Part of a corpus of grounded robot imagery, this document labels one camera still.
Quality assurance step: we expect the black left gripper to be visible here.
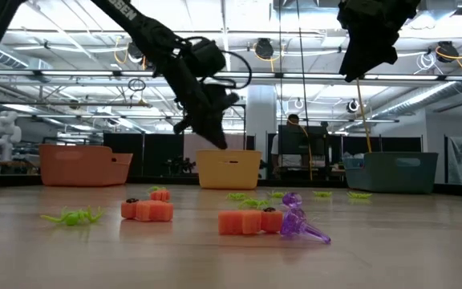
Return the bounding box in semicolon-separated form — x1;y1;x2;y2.
162;59;240;150

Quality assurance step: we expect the dark monitor bank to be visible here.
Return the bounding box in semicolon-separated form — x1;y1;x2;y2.
277;124;330;156

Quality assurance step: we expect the teal plastic bin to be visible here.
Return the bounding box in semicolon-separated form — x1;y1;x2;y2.
342;151;440;195

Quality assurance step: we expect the person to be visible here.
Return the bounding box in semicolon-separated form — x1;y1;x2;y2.
269;113;310;180

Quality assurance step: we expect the orange caterpillar toy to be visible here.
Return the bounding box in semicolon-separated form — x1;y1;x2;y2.
217;206;285;236
120;197;175;223

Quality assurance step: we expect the yellow cable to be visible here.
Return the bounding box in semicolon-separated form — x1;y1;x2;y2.
355;77;373;154

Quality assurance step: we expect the black partition panel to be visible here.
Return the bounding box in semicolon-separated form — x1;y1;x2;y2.
342;136;423;153
102;132;184;177

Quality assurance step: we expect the purple plastic witch hat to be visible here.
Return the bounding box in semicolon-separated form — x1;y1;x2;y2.
282;191;303;210
280;206;332;245

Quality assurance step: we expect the black ceiling cable reel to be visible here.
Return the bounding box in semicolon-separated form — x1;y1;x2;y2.
435;39;460;64
253;37;275;61
126;39;144;63
345;98;361;115

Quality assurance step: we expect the orange plastic bin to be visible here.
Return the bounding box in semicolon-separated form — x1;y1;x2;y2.
38;144;134;188

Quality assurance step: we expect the yellow plastic bin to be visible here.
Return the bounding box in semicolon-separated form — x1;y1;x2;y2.
195;149;263;190

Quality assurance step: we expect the orange plastic pumpkin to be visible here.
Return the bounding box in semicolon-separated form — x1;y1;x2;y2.
149;188;172;203

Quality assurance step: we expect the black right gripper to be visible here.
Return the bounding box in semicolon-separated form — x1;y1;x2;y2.
337;0;421;83

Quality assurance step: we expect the white humanoid robot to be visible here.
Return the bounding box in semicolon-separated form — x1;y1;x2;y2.
0;110;22;164

